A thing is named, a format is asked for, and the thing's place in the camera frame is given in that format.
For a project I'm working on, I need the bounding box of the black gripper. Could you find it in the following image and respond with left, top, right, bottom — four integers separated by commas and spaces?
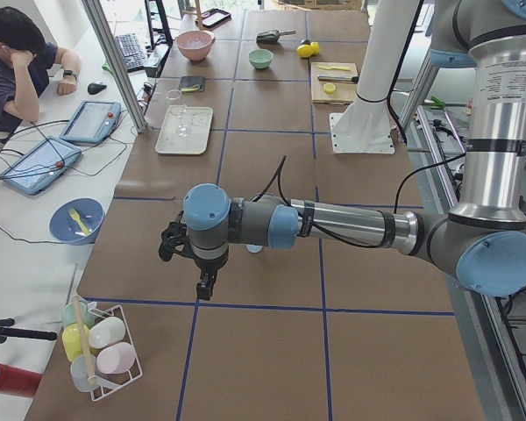
194, 256, 228, 301

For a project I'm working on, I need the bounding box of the light blue cup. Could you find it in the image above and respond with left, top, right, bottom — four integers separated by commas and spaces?
245, 245, 263, 253

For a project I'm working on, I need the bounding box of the green bowl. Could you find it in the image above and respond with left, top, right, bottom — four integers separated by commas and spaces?
248, 49, 274, 70

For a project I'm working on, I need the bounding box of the metal ice scoop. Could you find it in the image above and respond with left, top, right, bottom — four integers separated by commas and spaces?
256, 30, 296, 44

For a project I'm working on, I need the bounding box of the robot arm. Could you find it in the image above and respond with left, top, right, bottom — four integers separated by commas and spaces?
179, 1, 526, 300

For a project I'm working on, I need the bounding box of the blue bowl with fork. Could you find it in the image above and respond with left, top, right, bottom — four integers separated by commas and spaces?
49, 197, 104, 246

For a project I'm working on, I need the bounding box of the pink bowl of ice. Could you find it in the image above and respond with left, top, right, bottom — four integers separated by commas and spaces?
175, 30, 216, 61

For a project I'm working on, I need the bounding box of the white cup rack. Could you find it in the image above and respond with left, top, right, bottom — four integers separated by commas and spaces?
61, 295, 143, 402

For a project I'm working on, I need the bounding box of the cream bear tray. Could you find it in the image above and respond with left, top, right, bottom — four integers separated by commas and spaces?
154, 105, 213, 155

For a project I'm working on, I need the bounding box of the clear wine glass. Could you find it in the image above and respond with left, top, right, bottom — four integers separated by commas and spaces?
166, 89, 190, 138

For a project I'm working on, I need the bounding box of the teach pendant far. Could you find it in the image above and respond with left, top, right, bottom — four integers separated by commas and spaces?
60, 101, 122, 145

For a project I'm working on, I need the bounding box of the teach pendant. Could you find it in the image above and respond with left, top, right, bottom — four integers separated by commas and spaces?
60, 101, 122, 145
0, 137, 82, 196

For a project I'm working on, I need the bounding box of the teach pendant near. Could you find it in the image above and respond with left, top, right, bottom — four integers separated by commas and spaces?
0, 137, 82, 196

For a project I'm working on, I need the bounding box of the grey yellow folded cloth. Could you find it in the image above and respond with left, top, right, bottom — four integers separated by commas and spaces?
178, 75, 206, 93

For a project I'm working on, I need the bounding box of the black computer mouse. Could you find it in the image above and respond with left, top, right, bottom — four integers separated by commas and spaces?
87, 82, 107, 96

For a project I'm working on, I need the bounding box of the lemon half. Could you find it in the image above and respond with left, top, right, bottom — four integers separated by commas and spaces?
323, 82, 337, 95

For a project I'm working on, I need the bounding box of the wooden cutting board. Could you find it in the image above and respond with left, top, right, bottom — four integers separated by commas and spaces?
310, 62, 359, 104

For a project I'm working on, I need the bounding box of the black keyboard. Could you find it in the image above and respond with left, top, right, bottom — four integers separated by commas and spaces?
115, 33, 148, 73

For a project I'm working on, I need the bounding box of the steel muddler black tip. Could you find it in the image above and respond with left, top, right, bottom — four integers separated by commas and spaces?
317, 75, 359, 84

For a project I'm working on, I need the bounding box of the yellow lemon upper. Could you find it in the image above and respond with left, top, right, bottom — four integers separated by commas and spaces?
296, 44, 314, 59

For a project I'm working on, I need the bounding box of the yellow lemon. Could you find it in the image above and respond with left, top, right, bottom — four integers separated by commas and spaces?
309, 41, 321, 55
296, 44, 314, 59

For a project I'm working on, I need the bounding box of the yellow plastic knife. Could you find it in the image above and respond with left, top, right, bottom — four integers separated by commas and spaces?
317, 65, 352, 72

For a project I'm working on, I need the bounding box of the yellow lemon lower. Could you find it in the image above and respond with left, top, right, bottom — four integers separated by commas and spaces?
309, 41, 321, 55

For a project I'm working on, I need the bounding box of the seated person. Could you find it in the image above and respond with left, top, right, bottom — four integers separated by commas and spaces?
0, 6, 81, 133

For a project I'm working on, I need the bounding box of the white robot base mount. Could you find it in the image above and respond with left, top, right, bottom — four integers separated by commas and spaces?
330, 0, 423, 154

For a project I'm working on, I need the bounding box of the aluminium frame post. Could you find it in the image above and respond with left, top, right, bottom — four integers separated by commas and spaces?
82, 0, 148, 133

